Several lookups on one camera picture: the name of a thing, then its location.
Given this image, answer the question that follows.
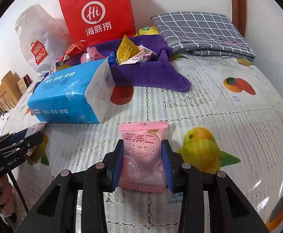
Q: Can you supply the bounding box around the pink peach snack packet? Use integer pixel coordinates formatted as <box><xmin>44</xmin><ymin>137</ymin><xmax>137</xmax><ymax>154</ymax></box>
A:
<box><xmin>119</xmin><ymin>122</ymin><xmax>168</xmax><ymax>194</ymax></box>

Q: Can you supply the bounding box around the yellow chip packet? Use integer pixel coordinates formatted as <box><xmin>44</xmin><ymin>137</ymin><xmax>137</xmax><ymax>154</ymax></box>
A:
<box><xmin>116</xmin><ymin>35</ymin><xmax>140</xmax><ymax>64</ymax></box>

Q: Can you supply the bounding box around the blue tissue pack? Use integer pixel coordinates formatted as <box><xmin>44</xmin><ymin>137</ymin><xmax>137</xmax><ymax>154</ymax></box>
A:
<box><xmin>27</xmin><ymin>59</ymin><xmax>115</xmax><ymax>124</ymax></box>

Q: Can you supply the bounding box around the strawberry white snack packet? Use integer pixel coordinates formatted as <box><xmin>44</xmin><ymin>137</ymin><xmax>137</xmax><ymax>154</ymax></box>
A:
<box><xmin>119</xmin><ymin>45</ymin><xmax>157</xmax><ymax>65</ymax></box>

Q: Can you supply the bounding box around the blue snack packet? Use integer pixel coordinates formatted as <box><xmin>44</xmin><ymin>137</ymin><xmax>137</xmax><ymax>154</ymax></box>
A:
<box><xmin>107</xmin><ymin>50</ymin><xmax>118</xmax><ymax>66</ymax></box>

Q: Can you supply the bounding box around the red snack packet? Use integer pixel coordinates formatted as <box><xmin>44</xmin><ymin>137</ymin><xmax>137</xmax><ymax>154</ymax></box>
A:
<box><xmin>62</xmin><ymin>40</ymin><xmax>88</xmax><ymax>61</ymax></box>

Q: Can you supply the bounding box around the purple towel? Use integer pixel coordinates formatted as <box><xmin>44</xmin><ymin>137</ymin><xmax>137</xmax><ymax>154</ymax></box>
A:
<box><xmin>34</xmin><ymin>35</ymin><xmax>192</xmax><ymax>93</ymax></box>

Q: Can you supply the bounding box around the black cable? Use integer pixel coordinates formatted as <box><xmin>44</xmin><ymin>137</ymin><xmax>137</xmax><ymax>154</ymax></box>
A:
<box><xmin>0</xmin><ymin>130</ymin><xmax>30</xmax><ymax>214</ymax></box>

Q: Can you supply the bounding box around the white plastic Miniso bag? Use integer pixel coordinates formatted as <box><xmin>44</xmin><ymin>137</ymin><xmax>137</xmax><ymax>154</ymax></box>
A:
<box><xmin>15</xmin><ymin>4</ymin><xmax>71</xmax><ymax>77</ymax></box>

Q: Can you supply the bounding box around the fruit print tablecloth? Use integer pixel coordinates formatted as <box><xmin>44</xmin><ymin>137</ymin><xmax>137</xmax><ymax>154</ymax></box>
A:
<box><xmin>13</xmin><ymin>55</ymin><xmax>283</xmax><ymax>232</ymax></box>

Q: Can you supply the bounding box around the red paper shopping bag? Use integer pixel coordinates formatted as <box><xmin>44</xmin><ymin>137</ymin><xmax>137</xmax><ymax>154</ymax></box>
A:
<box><xmin>59</xmin><ymin>0</ymin><xmax>136</xmax><ymax>45</ymax></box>

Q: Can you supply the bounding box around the yellow snack bag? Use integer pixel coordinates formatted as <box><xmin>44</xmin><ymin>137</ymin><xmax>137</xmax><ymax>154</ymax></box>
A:
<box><xmin>135</xmin><ymin>25</ymin><xmax>159</xmax><ymax>36</ymax></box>

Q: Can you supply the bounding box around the dusty pink snack bag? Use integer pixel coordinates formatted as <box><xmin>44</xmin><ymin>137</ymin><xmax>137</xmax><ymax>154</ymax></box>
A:
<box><xmin>80</xmin><ymin>47</ymin><xmax>106</xmax><ymax>64</ymax></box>

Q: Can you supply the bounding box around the wooden furniture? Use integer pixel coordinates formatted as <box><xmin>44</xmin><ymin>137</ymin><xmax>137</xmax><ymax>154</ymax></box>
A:
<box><xmin>0</xmin><ymin>71</ymin><xmax>33</xmax><ymax>114</ymax></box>

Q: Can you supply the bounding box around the person's left hand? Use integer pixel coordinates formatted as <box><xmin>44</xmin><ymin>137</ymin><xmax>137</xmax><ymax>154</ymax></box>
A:
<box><xmin>0</xmin><ymin>175</ymin><xmax>16</xmax><ymax>216</ymax></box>

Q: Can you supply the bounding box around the grey checked folded cloth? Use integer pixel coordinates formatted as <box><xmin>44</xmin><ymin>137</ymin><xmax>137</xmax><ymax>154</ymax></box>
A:
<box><xmin>151</xmin><ymin>12</ymin><xmax>256</xmax><ymax>61</ymax></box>

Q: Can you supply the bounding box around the pink white small packet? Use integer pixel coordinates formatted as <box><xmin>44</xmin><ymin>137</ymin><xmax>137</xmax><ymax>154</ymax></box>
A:
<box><xmin>24</xmin><ymin>122</ymin><xmax>48</xmax><ymax>157</ymax></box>

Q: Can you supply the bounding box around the wooden door frame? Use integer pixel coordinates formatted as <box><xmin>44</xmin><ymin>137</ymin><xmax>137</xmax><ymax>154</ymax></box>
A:
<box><xmin>231</xmin><ymin>0</ymin><xmax>247</xmax><ymax>37</ymax></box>

